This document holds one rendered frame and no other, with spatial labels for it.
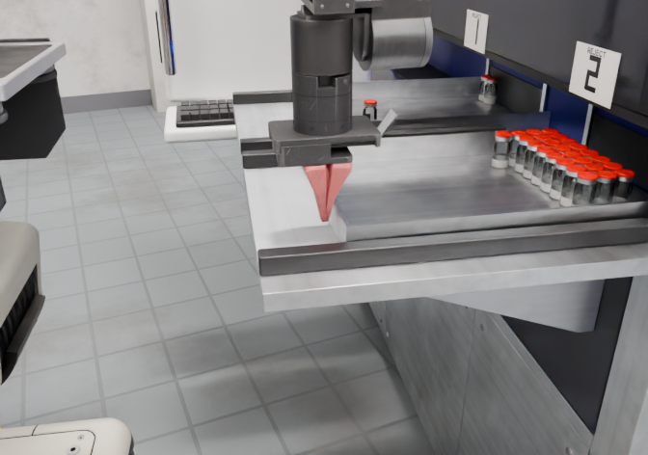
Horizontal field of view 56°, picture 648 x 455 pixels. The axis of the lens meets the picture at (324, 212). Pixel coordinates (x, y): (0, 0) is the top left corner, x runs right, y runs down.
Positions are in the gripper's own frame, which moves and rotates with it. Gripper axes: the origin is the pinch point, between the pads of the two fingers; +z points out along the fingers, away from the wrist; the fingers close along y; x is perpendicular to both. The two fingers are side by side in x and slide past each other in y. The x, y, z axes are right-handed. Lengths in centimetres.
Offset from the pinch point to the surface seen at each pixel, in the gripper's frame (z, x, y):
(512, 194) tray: 2.6, 5.9, 23.9
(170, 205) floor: 92, 212, -38
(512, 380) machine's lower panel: 39, 13, 32
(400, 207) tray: 2.3, 4.3, 9.6
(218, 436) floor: 91, 63, -18
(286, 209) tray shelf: 2.4, 6.5, -3.2
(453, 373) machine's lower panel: 55, 35, 32
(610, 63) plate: -12.9, 4.4, 32.7
